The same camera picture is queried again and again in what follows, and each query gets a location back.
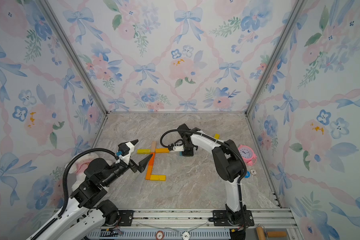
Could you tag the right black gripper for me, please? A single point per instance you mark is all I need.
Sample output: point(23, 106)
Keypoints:
point(190, 153)

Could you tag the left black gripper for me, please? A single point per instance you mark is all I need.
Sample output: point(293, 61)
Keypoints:
point(142, 164)

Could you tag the lime yellow block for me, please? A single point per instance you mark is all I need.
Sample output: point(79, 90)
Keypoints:
point(143, 151)

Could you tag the red-orange block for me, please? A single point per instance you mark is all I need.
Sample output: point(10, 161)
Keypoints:
point(151, 162)

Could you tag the natural wood block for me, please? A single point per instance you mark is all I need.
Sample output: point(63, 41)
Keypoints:
point(153, 146)

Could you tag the amber yellow block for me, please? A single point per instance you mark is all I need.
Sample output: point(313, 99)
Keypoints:
point(162, 150)

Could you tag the yellow long block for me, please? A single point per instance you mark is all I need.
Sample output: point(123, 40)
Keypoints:
point(158, 178)

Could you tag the orange small block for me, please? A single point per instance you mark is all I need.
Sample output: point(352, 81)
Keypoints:
point(149, 172)

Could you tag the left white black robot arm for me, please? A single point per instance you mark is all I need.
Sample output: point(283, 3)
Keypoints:
point(85, 209)

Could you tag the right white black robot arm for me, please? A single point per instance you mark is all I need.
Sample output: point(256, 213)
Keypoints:
point(230, 167)

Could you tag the pink alarm clock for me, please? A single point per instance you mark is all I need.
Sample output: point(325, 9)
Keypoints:
point(248, 155)

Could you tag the white plush bear pink shirt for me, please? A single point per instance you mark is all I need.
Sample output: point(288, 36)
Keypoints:
point(81, 164)

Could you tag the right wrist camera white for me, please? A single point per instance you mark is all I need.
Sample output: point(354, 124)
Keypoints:
point(176, 148)

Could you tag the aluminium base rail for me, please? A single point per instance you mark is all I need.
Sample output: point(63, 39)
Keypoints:
point(194, 224)

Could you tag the wooden handle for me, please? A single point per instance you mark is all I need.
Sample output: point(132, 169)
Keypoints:
point(263, 234)

